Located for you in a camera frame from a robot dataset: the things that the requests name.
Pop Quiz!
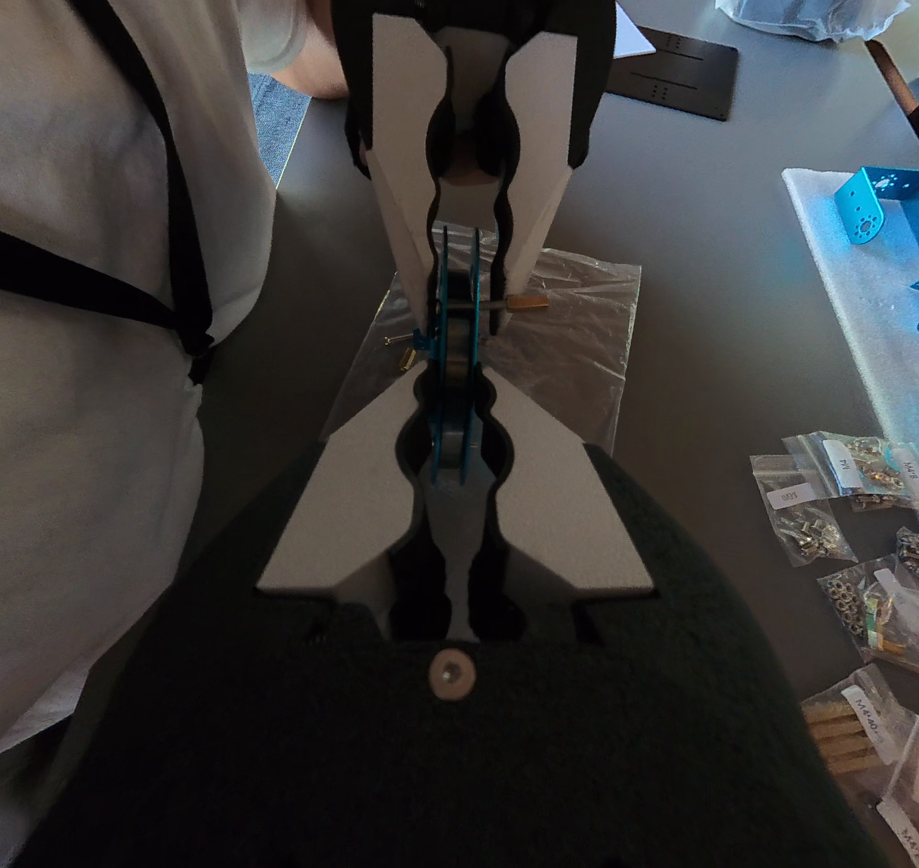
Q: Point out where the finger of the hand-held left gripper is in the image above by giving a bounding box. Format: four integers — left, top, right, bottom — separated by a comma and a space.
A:
470, 30, 577, 334
368, 11, 464, 323

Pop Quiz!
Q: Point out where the person's left hand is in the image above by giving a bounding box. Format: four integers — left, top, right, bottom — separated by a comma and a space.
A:
448, 129, 489, 183

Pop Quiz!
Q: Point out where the grey desk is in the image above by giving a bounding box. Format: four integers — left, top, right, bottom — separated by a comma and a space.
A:
194, 0, 919, 868

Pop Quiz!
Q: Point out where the pile of small hardware bags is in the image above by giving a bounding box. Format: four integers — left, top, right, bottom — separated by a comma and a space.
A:
749, 429, 919, 868

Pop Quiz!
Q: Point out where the white foam sheet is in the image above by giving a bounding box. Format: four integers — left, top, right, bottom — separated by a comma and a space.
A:
781, 168, 919, 445

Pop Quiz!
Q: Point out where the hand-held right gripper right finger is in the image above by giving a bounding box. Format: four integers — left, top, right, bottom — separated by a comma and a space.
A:
465, 366, 656, 643

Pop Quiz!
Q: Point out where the clear plastic bag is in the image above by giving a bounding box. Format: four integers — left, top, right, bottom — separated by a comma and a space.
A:
319, 229, 641, 456

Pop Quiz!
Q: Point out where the white paper sheet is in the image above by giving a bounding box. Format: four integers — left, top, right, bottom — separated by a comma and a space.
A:
614, 3, 656, 58

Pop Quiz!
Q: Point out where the black chest strap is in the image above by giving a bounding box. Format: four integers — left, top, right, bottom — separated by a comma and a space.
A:
0, 0, 216, 388

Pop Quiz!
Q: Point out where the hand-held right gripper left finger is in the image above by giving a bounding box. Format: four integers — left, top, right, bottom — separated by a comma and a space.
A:
256, 362, 449, 643

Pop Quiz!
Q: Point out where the blue metal u bracket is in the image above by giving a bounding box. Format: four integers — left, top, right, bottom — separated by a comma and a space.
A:
833, 165, 919, 248

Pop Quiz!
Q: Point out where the blue round turntable assembly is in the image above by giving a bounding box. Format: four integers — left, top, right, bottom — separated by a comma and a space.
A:
413, 225, 483, 485

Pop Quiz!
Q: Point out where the black metal plate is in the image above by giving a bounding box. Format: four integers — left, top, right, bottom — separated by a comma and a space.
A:
606, 24, 740, 122

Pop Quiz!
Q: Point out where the person's left forearm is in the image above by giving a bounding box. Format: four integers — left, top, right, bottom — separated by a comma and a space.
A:
276, 0, 353, 100

